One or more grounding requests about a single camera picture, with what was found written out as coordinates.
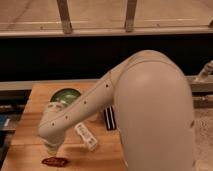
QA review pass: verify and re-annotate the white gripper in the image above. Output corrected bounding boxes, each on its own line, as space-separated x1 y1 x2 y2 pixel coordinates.
43 140 63 156

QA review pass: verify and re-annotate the dark red pepper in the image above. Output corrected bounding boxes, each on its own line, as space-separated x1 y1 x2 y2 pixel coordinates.
42 157 68 167

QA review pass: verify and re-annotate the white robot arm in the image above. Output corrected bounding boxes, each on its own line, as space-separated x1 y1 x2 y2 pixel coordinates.
38 50 196 171

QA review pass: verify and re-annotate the green ceramic bowl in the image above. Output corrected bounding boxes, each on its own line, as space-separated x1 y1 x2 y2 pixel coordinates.
50 88 81 105

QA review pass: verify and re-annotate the black striped rectangular block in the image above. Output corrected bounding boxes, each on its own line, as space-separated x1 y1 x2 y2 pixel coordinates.
104 106 117 131

